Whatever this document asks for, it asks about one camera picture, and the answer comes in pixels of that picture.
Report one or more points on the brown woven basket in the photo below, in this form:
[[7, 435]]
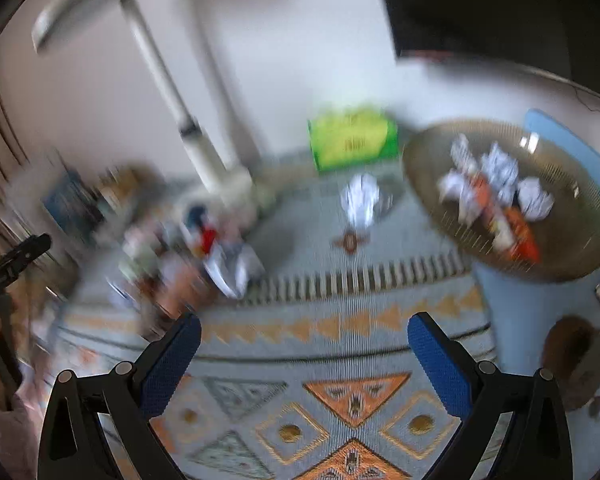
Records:
[[514, 201]]

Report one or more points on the black wall television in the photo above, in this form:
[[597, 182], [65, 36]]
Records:
[[558, 37]]

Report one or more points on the crumpled white paper ball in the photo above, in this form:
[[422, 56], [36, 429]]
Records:
[[358, 200]]

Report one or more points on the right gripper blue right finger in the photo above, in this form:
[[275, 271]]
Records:
[[537, 441]]

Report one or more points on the patterned table mat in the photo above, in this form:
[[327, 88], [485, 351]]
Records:
[[310, 376]]

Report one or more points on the white desk lamp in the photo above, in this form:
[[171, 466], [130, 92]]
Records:
[[232, 188]]

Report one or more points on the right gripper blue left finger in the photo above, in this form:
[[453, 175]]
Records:
[[73, 444]]

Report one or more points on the green tissue box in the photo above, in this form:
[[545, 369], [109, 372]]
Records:
[[344, 138]]

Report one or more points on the brown pen holder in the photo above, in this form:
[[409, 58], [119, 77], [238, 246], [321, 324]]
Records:
[[120, 184]]

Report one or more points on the crumpled paper by duck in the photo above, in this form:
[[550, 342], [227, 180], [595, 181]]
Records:
[[232, 267]]

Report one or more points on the stack of books and papers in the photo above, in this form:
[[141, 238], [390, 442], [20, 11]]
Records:
[[47, 195]]

